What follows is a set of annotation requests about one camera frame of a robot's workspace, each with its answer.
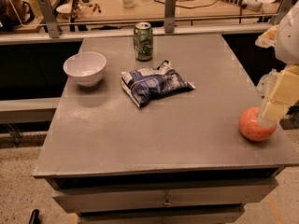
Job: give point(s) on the white plate on desk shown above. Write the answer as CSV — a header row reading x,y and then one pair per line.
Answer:
x,y
64,9

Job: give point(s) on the grey table drawer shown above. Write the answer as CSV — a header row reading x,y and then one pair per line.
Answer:
x,y
163,195

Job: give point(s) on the clear sanitizer bottle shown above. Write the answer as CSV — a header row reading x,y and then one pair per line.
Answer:
x,y
264,83

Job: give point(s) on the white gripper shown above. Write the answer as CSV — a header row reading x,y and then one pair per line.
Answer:
x,y
289,36

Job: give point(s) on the blue chip bag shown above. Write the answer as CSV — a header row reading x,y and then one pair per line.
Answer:
x,y
144,84

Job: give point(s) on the white bowl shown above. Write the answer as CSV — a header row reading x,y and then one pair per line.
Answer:
x,y
86,68

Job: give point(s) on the green soda can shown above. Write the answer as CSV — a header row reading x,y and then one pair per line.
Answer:
x,y
143,41

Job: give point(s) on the black object on floor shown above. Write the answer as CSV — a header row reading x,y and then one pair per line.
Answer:
x,y
34,218

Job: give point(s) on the grey power strip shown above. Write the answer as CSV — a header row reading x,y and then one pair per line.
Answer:
x,y
253,5

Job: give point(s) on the orange red apple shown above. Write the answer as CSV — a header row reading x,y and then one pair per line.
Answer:
x,y
251,129

